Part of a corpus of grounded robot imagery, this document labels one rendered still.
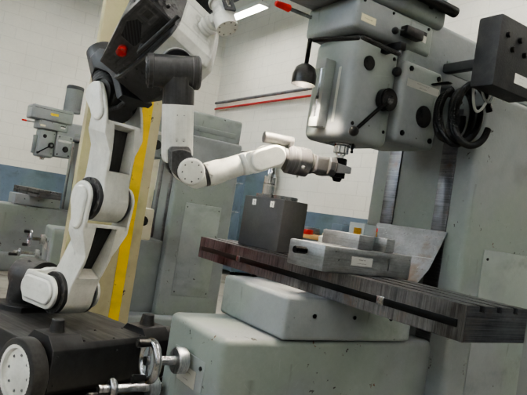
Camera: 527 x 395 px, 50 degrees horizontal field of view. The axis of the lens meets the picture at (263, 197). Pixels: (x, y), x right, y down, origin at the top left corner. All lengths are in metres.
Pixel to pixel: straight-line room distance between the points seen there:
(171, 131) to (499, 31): 0.97
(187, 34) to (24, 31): 9.10
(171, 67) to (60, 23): 9.36
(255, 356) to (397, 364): 0.54
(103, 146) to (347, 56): 0.83
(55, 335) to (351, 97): 1.11
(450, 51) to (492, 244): 0.66
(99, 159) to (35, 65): 8.79
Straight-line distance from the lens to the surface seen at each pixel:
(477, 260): 1.98
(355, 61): 1.76
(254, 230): 2.09
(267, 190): 2.13
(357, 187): 7.96
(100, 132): 1.93
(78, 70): 10.87
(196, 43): 1.74
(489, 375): 2.15
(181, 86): 1.61
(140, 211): 3.33
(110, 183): 1.93
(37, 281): 2.10
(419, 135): 1.90
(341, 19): 1.79
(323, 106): 1.76
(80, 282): 2.02
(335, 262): 1.54
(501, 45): 1.81
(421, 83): 1.91
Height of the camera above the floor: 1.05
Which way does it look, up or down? 2 degrees up
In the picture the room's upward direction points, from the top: 9 degrees clockwise
